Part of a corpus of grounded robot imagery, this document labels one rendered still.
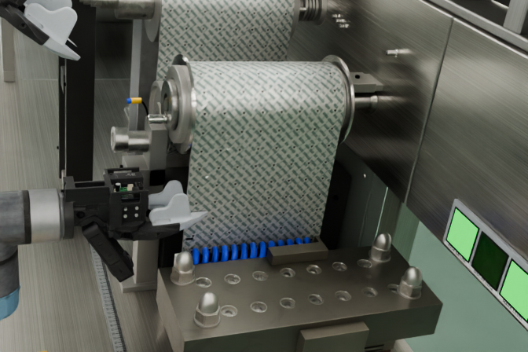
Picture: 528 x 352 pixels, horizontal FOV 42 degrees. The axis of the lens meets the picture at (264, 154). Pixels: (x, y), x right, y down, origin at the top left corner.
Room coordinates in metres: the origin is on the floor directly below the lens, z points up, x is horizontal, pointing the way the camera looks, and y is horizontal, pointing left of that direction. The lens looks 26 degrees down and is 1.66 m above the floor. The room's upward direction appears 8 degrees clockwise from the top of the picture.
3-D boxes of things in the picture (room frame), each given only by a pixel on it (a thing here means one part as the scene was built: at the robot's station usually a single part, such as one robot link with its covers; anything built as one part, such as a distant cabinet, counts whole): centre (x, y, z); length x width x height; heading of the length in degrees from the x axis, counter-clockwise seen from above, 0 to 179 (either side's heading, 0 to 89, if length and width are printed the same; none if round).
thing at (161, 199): (0.91, 0.12, 1.11); 0.09 x 0.03 x 0.06; 115
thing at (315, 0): (1.29, -0.03, 1.33); 0.07 x 0.07 x 0.07; 24
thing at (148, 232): (0.85, 0.15, 1.09); 0.09 x 0.05 x 0.02; 112
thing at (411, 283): (0.87, -0.25, 1.05); 0.04 x 0.04 x 0.04
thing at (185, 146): (0.95, 0.13, 1.25); 0.15 x 0.01 x 0.15; 24
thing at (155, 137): (0.96, 0.19, 1.05); 0.06 x 0.05 x 0.31; 114
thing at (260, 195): (0.94, 0.00, 1.11); 0.23 x 0.01 x 0.18; 114
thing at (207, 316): (0.74, 0.05, 1.05); 0.04 x 0.04 x 0.04
